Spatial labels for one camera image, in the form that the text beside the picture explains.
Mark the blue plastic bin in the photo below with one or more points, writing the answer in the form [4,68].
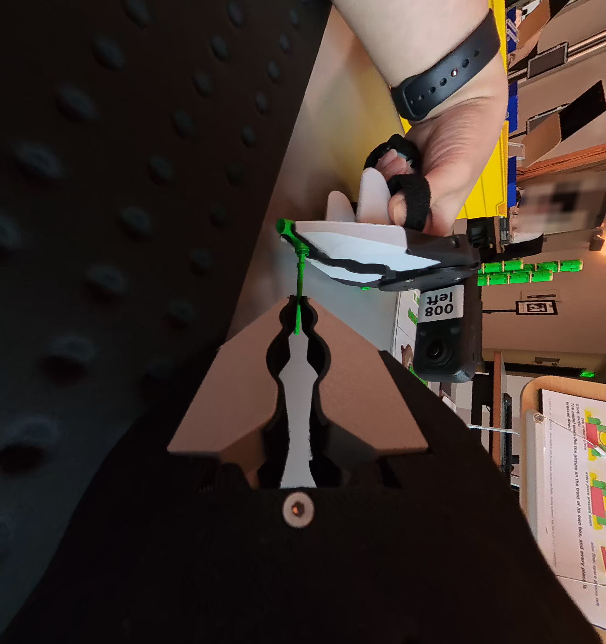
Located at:
[512,114]
[512,181]

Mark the printed instruction sheet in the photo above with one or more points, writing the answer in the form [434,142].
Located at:
[575,503]

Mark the green lego stick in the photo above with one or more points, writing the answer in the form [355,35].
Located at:
[299,302]

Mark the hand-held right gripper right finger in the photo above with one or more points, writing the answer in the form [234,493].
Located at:
[373,407]

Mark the green bamboo lego model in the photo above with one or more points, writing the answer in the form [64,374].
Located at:
[529,269]

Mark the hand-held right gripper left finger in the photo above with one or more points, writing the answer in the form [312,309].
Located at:
[222,407]

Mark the person's left hand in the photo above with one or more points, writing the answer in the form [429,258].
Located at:
[459,151]

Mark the small framed marker sign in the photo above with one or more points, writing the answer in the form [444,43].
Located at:
[537,307]

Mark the black wristband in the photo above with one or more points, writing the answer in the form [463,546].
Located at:
[444,75]

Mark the yellow plastic bin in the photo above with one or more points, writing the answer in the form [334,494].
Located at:
[484,201]

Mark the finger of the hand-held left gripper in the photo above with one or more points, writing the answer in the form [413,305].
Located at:
[348,276]
[363,246]

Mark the green lego elbow piece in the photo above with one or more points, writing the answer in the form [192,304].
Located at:
[288,229]

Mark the lego instruction booklet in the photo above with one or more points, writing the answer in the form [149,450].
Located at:
[406,322]

